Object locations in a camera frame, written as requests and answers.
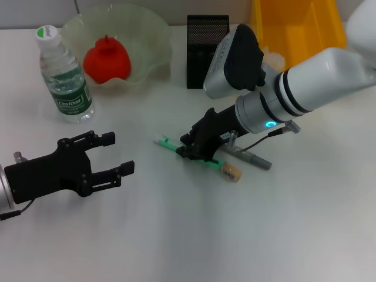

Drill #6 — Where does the tan eraser block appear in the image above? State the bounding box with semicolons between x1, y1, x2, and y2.
219;163;243;183

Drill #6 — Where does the black mesh pen holder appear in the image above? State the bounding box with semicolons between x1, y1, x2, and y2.
186;14;230;90

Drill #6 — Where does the grey marker pen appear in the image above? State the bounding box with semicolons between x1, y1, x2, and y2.
220;145;273;170

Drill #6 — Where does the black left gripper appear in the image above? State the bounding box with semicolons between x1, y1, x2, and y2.
4;131;135;205

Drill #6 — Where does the clear green-label water bottle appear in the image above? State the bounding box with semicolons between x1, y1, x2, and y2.
35;25;95;125

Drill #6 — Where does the green white pen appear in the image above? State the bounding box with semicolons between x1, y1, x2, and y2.
152;134;226;172

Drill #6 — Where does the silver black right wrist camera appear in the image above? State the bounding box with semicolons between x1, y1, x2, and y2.
203;23;267;100

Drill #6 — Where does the red orange fruit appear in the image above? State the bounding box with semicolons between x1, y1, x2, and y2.
83;35;132;85

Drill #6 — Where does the white paper ball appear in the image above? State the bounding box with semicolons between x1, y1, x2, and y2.
263;46;286;71

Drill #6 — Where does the yellow plastic bin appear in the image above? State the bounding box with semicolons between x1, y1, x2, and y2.
249;0;347;71

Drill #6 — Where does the green glass fruit plate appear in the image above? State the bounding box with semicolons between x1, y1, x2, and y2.
60;4;173;95

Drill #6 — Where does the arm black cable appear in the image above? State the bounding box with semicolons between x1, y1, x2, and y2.
0;199;36;221
227;120;302;155

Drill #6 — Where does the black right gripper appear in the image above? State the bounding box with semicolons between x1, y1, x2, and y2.
175;102;250;163

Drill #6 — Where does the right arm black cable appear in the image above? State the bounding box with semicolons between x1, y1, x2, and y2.
227;120;302;155

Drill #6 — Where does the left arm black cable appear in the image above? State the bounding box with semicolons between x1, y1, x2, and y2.
0;199;36;221

